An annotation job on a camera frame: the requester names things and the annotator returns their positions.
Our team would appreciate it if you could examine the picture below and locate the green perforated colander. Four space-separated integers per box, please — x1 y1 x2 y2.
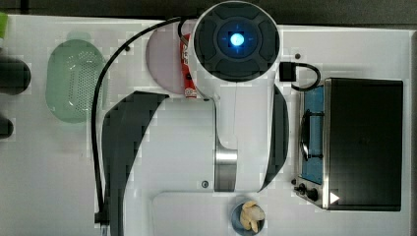
45 31 106 124

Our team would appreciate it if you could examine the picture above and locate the black cylinder lower left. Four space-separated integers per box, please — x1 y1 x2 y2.
0 117 14 139

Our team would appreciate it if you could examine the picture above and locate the red ketchup sachet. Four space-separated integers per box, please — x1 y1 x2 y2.
180 41 197 98

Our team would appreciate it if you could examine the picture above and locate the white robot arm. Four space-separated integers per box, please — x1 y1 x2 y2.
101 0 288 236

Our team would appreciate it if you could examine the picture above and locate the black toaster oven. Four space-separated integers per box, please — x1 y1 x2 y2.
292 78 403 211

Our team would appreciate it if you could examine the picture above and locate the purple round plate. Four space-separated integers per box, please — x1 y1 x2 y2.
146 23 185 94

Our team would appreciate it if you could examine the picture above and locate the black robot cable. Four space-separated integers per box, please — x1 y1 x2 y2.
90 16 183 227

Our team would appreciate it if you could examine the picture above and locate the blue bowl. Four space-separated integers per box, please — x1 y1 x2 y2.
231 203 265 236

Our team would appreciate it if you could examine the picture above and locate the black connector with cable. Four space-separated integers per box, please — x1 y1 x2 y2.
279 62 322 91

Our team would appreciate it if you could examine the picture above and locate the black cylinder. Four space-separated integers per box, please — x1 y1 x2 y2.
0 117 14 139
0 57 31 95

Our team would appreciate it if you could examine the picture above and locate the black cylinder upper left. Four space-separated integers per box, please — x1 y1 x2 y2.
0 57 31 95

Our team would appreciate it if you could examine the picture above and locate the green object at edge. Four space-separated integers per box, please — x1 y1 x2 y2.
0 12 8 40

